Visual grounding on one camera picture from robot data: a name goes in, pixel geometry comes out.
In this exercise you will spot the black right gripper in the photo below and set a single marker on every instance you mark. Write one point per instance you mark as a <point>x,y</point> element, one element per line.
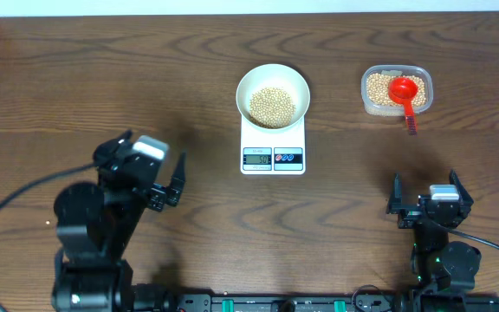
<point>411,213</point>

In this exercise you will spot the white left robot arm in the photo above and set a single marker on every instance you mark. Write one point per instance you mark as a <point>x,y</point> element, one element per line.
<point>95,222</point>

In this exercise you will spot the cream ceramic bowl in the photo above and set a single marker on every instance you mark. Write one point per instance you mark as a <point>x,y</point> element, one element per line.
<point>274,76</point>

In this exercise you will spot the red measuring scoop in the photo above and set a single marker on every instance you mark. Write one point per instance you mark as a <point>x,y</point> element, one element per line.
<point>402,91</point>

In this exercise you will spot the soybeans in bowl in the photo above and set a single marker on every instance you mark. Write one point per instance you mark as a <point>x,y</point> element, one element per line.
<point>271,108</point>

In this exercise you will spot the clear plastic soybean container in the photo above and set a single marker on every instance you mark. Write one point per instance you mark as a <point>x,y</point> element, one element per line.
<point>375,89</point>

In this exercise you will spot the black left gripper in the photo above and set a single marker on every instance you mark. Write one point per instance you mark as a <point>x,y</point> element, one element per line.
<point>115,151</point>

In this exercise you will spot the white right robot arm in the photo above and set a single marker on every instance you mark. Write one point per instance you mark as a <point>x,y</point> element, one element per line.
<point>445,269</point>

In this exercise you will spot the white digital kitchen scale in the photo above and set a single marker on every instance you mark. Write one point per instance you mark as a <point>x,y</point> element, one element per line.
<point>273,151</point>

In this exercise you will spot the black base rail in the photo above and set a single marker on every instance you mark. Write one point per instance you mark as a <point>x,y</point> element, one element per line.
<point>364,301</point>

